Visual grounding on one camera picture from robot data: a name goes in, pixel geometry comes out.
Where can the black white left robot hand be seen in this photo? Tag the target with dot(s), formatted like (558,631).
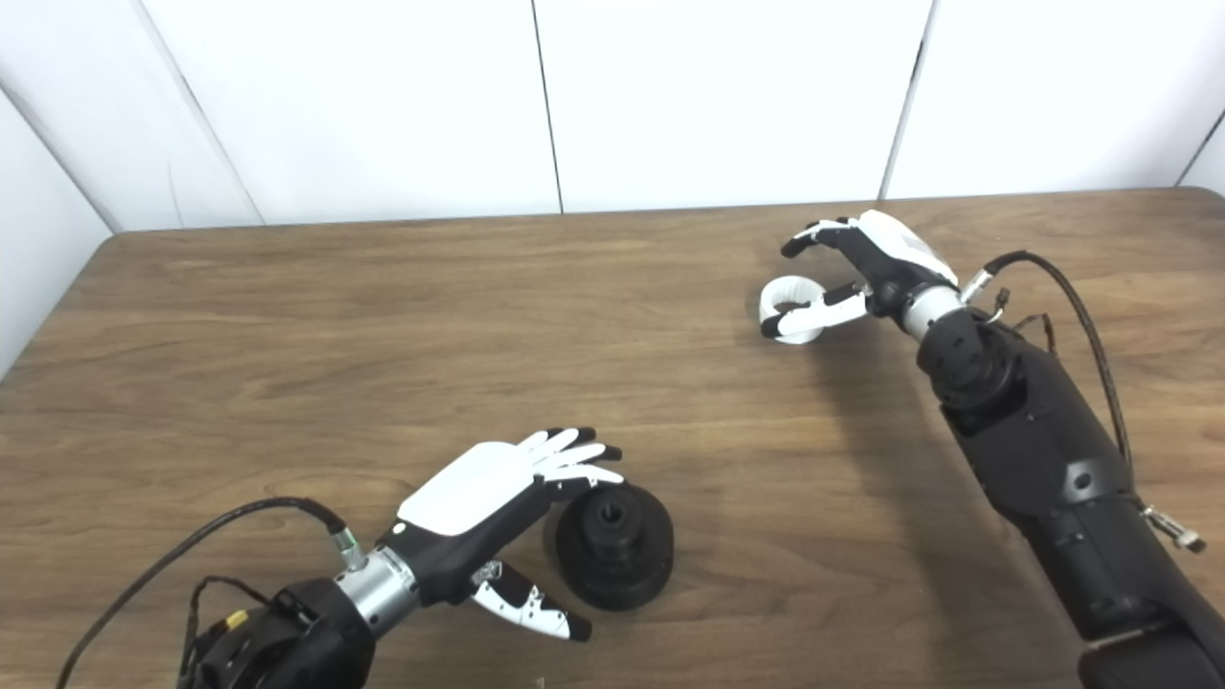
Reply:
(469,498)

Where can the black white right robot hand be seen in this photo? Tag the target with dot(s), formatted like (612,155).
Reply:
(895,258)

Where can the round black plastic part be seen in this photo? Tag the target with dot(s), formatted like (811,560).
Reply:
(622,569)

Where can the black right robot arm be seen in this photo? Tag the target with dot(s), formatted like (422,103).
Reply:
(1043,440)

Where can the silver metal connector plug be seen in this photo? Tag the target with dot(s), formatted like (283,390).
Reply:
(1172,528)

